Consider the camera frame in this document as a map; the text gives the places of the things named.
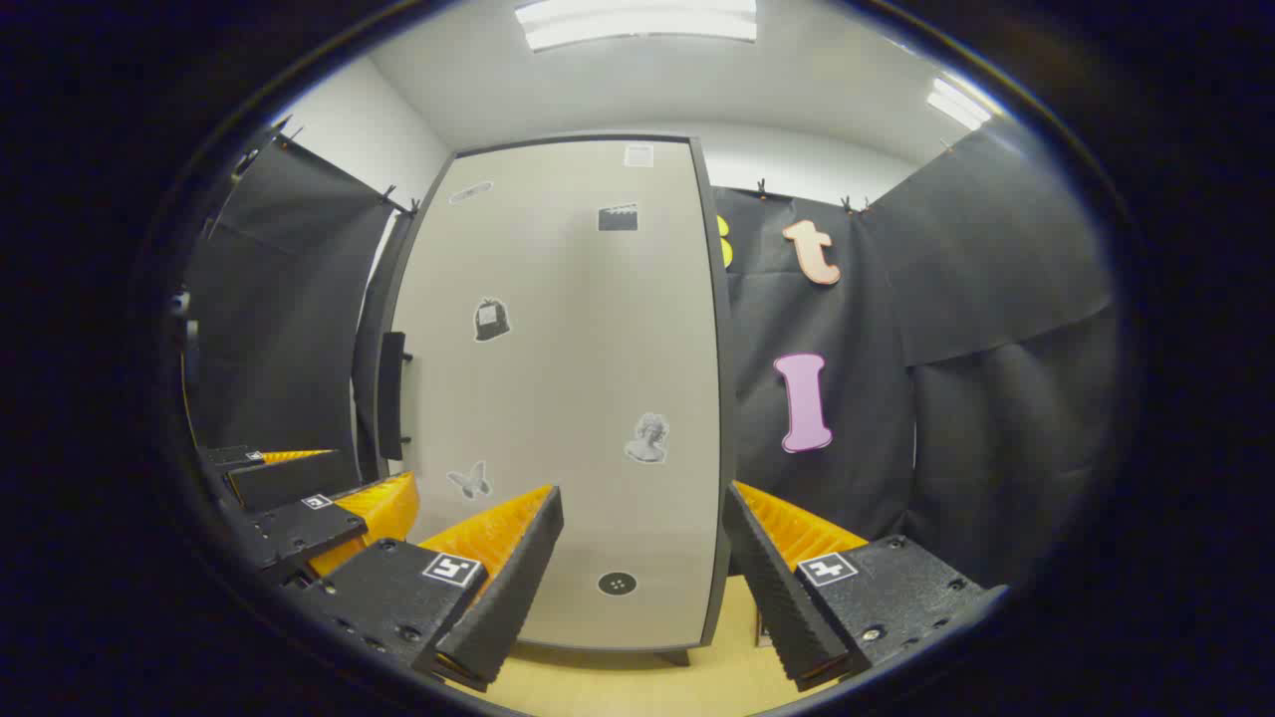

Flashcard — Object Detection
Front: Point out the black cabinet door handle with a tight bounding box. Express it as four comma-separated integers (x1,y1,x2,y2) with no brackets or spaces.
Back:
377,332,414,461

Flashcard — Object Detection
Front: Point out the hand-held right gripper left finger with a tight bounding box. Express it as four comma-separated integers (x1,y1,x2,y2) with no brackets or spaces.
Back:
299,485,565,693

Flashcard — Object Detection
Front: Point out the grey cabinet door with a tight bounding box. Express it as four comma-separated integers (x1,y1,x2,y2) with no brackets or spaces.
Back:
383,134,740,653

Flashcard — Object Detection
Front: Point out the black backdrop cloth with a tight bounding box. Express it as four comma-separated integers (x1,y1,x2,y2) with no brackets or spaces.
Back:
184,124,1122,589

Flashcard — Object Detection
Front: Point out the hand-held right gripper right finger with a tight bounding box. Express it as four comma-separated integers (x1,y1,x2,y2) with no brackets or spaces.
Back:
722,481,1009,693

